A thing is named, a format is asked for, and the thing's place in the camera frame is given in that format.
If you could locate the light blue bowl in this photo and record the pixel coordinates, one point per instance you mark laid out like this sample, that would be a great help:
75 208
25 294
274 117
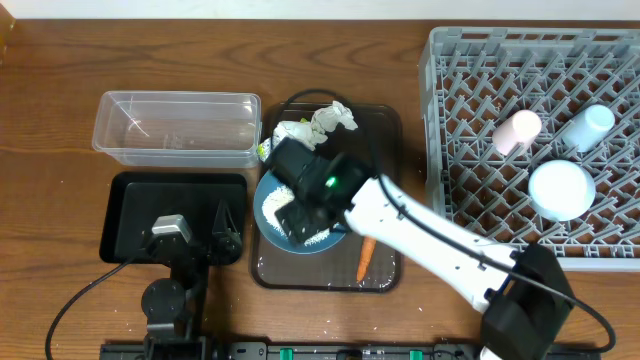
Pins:
561 190

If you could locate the dark blue plate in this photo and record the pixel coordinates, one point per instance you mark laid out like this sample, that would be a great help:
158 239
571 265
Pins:
266 185

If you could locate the crumpled foil wrapper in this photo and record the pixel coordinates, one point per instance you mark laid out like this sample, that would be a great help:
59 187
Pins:
303 131

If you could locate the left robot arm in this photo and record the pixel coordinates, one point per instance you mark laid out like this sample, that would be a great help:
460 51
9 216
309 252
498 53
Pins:
174 305

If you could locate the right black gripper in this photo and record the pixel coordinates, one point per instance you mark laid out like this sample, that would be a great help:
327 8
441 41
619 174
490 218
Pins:
290 218

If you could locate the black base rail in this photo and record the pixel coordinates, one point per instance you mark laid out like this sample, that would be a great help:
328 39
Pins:
262 351

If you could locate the grey dishwasher rack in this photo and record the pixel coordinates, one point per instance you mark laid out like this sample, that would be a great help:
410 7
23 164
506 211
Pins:
472 79

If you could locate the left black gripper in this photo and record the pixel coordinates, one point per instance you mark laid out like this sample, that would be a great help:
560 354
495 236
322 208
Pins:
232 246

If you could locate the orange carrot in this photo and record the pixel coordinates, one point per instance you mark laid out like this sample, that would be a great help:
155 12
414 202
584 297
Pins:
366 255

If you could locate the clear plastic bin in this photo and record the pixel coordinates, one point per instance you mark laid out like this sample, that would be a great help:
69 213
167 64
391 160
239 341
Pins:
179 128

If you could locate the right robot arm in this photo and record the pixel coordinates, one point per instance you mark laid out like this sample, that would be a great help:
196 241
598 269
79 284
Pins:
521 295

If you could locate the pile of white rice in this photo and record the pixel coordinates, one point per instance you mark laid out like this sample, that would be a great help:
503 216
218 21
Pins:
278 198

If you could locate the brown serving tray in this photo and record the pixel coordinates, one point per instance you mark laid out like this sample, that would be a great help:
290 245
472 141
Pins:
335 268

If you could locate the light blue cup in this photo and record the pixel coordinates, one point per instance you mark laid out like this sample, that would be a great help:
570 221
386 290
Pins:
589 128

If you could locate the pink white cup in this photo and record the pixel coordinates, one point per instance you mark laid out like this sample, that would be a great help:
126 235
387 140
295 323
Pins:
517 132

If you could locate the black plastic tray bin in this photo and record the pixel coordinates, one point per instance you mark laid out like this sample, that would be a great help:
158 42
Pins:
138 199

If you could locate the crumpled white paper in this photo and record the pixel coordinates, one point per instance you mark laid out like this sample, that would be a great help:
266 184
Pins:
328 118

